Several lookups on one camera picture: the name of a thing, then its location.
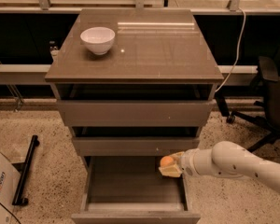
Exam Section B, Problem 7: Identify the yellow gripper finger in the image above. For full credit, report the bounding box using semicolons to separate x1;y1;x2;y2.
171;151;184;161
159;164;182;177

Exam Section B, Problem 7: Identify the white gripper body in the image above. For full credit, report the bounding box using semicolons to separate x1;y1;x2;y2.
179;148;203;177

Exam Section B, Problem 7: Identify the orange fruit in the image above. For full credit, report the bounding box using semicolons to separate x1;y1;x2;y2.
160;156;175;167

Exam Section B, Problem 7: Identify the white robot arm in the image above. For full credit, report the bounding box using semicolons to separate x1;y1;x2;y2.
159;141;280;193

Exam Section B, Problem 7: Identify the open bottom drawer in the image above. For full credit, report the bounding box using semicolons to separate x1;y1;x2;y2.
72;156;200;224

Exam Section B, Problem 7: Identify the brown drawer cabinet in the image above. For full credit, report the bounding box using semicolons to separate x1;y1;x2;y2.
44;8;225;173

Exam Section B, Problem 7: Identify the middle drawer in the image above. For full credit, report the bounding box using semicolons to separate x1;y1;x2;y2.
72;137;200;156

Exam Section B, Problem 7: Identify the top drawer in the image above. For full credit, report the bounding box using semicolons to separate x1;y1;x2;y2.
57;100;214;127

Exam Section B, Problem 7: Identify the black office chair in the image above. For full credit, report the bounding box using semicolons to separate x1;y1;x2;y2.
215;47;280;152

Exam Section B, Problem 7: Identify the white ceramic bowl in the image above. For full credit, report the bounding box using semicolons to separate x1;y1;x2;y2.
80;27;116;55

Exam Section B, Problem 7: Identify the black metal bar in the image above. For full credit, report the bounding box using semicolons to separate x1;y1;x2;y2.
12;135;40;206

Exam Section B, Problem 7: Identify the small glass bottle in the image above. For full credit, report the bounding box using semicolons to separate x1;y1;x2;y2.
49;41;59;60

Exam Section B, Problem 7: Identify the cardboard box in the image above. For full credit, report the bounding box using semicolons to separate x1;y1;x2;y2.
0;152;20;224

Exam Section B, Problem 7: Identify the white cable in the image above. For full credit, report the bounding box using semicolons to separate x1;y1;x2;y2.
214;7;246;93

